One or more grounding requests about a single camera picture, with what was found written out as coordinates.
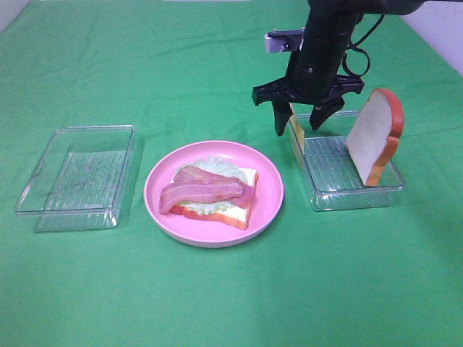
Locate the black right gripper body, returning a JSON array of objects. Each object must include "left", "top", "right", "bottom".
[{"left": 252, "top": 53, "right": 364, "bottom": 106}]

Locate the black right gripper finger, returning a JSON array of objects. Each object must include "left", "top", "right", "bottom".
[
  {"left": 310, "top": 97, "right": 345, "bottom": 131},
  {"left": 272, "top": 101, "right": 293, "bottom": 136}
]

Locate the yellow toy cheese slice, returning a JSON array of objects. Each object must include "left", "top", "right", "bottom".
[{"left": 289, "top": 103, "right": 305, "bottom": 162}]

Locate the toy bread slice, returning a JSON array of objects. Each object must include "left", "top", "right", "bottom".
[
  {"left": 170, "top": 163, "right": 259, "bottom": 230},
  {"left": 346, "top": 88, "right": 404, "bottom": 187}
]

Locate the toy bacon strip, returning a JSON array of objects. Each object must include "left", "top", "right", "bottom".
[
  {"left": 170, "top": 164, "right": 258, "bottom": 208},
  {"left": 159, "top": 178, "right": 245, "bottom": 214}
]

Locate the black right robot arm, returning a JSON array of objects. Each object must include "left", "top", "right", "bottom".
[{"left": 252, "top": 1, "right": 422, "bottom": 136}]

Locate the clear right plastic container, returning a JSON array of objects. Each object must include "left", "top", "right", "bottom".
[{"left": 297, "top": 111, "right": 404, "bottom": 211}]

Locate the clear plastic container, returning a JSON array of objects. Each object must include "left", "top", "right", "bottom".
[
  {"left": 14, "top": 125, "right": 136, "bottom": 232},
  {"left": 297, "top": 111, "right": 404, "bottom": 211}
]

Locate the pink round plate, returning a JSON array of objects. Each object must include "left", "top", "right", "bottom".
[{"left": 143, "top": 140, "right": 284, "bottom": 248}]

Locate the green tablecloth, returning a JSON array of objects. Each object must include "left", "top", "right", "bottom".
[{"left": 1, "top": 1, "right": 462, "bottom": 346}]

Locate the clear left plastic container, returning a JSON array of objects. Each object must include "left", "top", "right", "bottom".
[{"left": 14, "top": 125, "right": 136, "bottom": 232}]

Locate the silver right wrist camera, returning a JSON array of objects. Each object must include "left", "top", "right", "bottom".
[{"left": 264, "top": 29, "right": 304, "bottom": 53}]

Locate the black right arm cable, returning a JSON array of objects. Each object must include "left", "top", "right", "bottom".
[{"left": 339, "top": 12, "right": 386, "bottom": 77}]

